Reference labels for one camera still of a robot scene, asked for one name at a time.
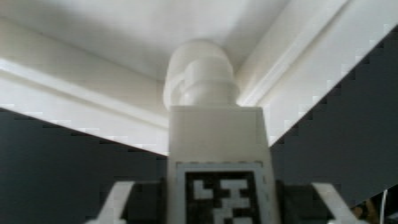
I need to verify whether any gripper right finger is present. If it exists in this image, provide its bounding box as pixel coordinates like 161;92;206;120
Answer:
312;183;367;224

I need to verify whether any white table leg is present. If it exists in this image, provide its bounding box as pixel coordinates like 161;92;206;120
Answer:
163;40;280;224

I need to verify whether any white square table top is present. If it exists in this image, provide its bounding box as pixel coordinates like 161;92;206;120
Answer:
0;0;398;153

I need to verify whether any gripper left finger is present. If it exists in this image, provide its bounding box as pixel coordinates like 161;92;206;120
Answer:
85;181;134;224

